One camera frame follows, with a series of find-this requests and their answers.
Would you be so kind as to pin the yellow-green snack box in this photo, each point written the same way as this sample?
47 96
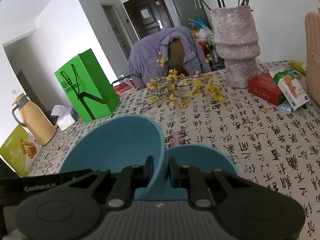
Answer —
17 152

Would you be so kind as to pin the tissue pack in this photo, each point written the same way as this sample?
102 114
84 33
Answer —
66 120

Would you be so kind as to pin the calligraphy print tablecloth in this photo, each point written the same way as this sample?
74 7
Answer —
250 142

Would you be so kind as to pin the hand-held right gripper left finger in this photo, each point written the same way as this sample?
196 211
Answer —
150 172

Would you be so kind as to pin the red box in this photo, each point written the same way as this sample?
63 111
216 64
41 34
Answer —
265 88

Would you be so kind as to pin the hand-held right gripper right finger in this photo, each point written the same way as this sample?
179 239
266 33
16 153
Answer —
172 172

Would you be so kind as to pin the pink ribbed case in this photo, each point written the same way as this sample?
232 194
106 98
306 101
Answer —
313 60

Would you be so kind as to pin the red shopping bag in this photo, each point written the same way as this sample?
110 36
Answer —
125 87

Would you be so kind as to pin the dark brown door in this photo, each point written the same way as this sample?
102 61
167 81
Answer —
147 20

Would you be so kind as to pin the grey refrigerator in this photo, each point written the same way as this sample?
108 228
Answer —
185 5

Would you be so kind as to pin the yellow flower branch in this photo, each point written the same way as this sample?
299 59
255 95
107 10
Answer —
187 87

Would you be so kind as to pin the loose yellow flower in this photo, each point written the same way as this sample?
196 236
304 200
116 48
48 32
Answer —
265 110

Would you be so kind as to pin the black paper bag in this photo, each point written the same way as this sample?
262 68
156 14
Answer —
6 170

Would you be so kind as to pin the wooden chair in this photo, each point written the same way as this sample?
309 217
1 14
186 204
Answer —
177 57

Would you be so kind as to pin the small blue and white box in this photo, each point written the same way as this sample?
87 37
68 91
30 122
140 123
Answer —
286 108

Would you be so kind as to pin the yellow thermos jug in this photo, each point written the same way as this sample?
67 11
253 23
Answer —
37 122

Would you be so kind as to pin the pale purple vase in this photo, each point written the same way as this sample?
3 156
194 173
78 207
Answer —
233 45

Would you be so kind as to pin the white and green box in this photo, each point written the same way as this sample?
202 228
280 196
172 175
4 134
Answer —
291 90

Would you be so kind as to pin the purple jacket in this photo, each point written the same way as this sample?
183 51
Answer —
150 52

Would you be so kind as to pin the green paper bag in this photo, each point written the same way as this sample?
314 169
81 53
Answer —
90 87

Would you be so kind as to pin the blue bowl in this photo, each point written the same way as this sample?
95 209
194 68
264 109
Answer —
200 155
117 142

